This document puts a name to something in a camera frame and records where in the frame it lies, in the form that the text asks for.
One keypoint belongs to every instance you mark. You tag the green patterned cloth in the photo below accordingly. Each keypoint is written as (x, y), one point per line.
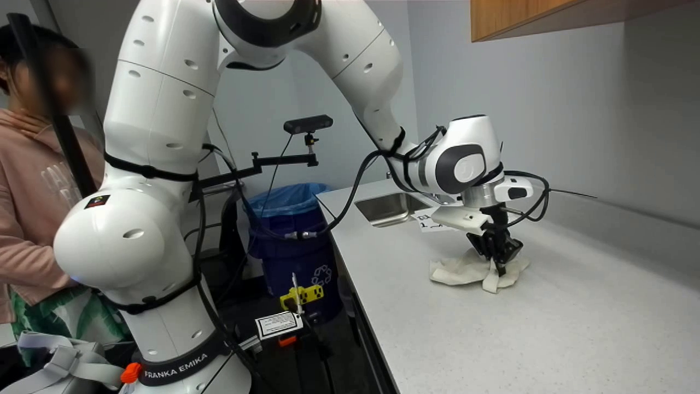
(58, 321)

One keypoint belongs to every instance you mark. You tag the beige cloth towel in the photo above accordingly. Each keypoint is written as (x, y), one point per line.
(455, 271)

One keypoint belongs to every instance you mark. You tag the person in pink hoodie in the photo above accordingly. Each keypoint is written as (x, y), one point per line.
(30, 188)

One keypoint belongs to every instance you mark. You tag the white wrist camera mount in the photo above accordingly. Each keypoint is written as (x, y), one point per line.
(459, 215)

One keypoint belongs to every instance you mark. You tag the yellow clamp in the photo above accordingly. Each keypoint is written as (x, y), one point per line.
(298, 299)

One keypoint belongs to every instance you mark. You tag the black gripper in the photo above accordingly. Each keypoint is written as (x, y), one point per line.
(497, 231)

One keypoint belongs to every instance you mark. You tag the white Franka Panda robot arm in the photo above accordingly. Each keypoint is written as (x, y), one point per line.
(161, 94)

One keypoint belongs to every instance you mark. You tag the black stereo camera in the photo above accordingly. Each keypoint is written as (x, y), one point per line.
(306, 124)

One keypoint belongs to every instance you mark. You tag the white label tag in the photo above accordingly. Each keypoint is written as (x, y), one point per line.
(277, 325)

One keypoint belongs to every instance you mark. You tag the blue trash bin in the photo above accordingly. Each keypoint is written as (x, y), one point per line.
(291, 247)

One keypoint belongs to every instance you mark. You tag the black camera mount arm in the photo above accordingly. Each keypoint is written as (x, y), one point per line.
(280, 161)

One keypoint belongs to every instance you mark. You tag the wooden wall cabinet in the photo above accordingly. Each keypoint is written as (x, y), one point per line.
(526, 13)

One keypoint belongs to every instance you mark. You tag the steel sink basin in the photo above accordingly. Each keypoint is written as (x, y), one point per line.
(384, 209)

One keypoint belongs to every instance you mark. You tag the orange round knob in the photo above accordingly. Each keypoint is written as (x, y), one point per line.
(130, 372)

